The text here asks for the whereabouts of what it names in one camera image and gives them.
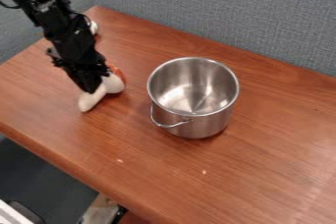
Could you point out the shiny metal pot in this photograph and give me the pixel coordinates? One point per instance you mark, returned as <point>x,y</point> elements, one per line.
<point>192,92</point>

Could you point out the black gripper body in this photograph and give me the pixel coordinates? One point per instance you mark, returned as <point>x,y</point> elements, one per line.
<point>68,31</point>

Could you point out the table leg frame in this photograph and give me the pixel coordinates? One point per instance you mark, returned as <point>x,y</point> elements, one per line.
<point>104,211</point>

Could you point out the white toy mushroom red cap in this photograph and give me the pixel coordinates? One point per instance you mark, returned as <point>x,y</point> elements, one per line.
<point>114,84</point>

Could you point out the white plastic bottle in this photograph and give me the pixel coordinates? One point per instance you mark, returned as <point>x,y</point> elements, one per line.
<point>94,27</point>

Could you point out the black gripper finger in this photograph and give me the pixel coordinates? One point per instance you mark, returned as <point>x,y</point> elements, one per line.
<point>99,71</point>
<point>84,76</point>

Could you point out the white box at corner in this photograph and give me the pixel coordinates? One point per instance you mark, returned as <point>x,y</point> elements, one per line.
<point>11,216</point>

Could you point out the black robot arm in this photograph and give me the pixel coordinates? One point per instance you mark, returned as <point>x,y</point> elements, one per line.
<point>35,7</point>

